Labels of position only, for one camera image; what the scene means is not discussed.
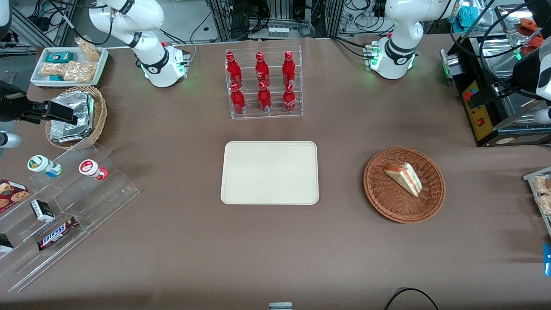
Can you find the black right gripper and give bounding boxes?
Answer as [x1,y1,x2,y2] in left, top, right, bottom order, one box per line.
[0,81,79,126]

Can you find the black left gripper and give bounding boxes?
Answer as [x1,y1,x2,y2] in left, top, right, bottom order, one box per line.
[469,45,551,109]

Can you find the triangular sandwich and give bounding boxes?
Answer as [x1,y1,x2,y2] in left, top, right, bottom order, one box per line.
[384,162,423,198]

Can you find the light tan wicker basket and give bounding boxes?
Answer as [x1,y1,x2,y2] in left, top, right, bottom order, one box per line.
[45,85,108,151]

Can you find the white rectangular snack tray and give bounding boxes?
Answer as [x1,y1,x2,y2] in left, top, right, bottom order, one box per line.
[30,46,109,88]

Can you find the clear tray with metal rim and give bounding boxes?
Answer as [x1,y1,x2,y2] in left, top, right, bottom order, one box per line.
[523,166,551,238]

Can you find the brown round wicker basket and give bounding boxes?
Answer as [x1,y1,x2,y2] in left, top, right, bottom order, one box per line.
[363,147,446,224]

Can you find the beige rectangular tray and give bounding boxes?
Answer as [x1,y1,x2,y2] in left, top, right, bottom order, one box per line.
[220,141,319,205]

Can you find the foil wrapped packages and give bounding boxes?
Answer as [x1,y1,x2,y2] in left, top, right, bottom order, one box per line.
[49,91,95,144]

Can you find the black yellow kitchen machine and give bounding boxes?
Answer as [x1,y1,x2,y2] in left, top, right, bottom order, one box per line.
[440,4,551,148]

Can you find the clear bag of puffed snacks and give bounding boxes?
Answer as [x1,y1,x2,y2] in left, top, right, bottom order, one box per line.
[63,61,96,84]
[75,37,101,62]
[40,62,69,78]

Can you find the green lid yogurt cup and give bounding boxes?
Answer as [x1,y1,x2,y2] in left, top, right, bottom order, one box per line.
[27,155,63,178]

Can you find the red lid yogurt cup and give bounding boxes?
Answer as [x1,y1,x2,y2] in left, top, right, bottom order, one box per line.
[79,159,109,181]

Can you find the orange fried food pieces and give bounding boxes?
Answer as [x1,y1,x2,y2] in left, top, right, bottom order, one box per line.
[515,18,544,49]

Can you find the red cookie box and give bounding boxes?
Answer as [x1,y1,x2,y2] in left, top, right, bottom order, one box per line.
[0,179,31,214]

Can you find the clear acrylic stepped display stand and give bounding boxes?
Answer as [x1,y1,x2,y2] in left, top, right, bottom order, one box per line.
[0,142,141,294]

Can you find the small black white carton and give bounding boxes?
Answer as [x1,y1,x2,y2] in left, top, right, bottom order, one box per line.
[30,199,56,223]

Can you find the Snickers chocolate bar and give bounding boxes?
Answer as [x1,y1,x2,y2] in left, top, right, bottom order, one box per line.
[37,216,80,252]

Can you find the red cola bottle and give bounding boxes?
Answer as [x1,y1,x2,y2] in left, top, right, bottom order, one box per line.
[282,50,297,87]
[255,52,271,87]
[257,81,273,114]
[230,83,248,115]
[226,52,244,89]
[282,83,297,114]

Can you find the clear acrylic bottle rack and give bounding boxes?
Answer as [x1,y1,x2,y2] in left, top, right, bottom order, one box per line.
[225,45,304,121]

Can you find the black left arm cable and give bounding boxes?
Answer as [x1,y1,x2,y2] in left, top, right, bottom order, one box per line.
[449,0,551,100]

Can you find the black looped cable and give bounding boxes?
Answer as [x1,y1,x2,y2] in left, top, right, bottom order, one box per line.
[384,287,440,310]

